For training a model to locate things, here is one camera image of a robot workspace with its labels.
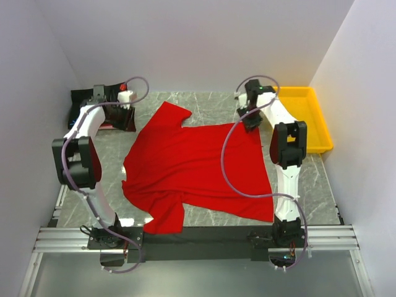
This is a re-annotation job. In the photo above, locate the aluminium frame rail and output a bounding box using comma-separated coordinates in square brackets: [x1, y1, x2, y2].
[33, 225, 360, 253]

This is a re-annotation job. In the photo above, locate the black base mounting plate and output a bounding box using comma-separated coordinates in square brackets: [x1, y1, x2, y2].
[79, 224, 307, 267]

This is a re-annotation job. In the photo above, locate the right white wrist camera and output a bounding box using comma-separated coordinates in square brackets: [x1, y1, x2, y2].
[234, 92, 247, 109]

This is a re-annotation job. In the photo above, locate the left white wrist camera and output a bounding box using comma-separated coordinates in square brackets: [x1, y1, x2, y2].
[118, 90, 137, 109]

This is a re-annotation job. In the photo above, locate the folded pink t shirt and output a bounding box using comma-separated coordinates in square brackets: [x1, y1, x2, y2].
[100, 123, 114, 130]

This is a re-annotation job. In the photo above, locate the red t shirt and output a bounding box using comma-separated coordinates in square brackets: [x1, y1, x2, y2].
[122, 102, 273, 234]

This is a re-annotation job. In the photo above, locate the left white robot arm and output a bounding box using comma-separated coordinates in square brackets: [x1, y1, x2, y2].
[51, 82, 136, 249]

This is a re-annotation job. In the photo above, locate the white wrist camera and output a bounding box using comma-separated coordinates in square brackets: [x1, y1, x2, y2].
[118, 90, 137, 109]
[234, 92, 247, 109]

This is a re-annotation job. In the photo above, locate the yellow plastic bin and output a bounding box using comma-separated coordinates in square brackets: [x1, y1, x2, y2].
[279, 87, 334, 153]

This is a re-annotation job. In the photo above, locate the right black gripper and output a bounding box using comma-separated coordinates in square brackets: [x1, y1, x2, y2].
[236, 104, 263, 134]

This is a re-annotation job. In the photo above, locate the folded black t shirt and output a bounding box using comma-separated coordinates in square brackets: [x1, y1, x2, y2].
[67, 83, 127, 129]

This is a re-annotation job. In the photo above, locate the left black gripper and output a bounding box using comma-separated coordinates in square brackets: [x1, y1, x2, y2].
[107, 103, 137, 132]

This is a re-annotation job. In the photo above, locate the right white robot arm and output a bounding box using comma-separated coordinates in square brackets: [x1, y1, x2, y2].
[236, 75, 308, 247]

